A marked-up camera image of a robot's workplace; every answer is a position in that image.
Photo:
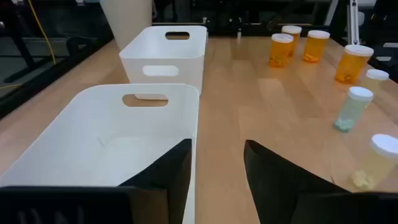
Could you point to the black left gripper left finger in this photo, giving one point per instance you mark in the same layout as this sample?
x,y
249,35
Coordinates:
x,y
174,174

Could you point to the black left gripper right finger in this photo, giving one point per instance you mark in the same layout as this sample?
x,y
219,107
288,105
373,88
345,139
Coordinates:
x,y
273,180

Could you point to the yellow pill bottle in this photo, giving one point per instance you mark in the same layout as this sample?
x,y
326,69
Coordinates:
x,y
377,74
376,165

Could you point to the teal pill bottle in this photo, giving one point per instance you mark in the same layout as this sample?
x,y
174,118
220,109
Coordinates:
x,y
351,109

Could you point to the plastic-wrapped orange pill bottle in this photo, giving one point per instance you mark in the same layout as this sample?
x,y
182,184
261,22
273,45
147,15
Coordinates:
x,y
280,51
351,65

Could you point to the white plastic bin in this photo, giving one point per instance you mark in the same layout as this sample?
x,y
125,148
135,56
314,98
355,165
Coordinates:
x,y
149,49
93,155

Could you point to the white plant pot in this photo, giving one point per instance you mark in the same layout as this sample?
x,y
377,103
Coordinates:
x,y
127,18

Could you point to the silver aluminium bracket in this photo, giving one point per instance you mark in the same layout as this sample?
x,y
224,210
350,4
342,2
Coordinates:
x,y
354,21

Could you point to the black desk leg frame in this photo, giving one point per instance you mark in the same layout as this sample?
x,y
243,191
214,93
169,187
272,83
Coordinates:
x,y
23,46

